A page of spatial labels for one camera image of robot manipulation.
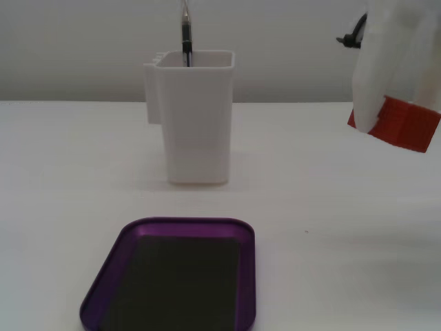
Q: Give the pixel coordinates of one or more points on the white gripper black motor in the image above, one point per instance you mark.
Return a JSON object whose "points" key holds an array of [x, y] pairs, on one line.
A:
{"points": [[386, 74]]}

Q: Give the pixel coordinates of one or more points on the red cube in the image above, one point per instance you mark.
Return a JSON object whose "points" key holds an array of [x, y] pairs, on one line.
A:
{"points": [[408, 127]]}

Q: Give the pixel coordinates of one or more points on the white plastic container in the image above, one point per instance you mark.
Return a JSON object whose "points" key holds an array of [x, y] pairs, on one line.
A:
{"points": [[196, 120]]}

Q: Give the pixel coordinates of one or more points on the black ballpoint pen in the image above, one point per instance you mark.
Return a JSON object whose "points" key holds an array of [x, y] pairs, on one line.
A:
{"points": [[186, 34]]}

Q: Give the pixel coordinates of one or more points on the purple tray black liner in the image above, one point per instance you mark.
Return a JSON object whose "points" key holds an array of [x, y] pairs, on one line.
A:
{"points": [[179, 276]]}

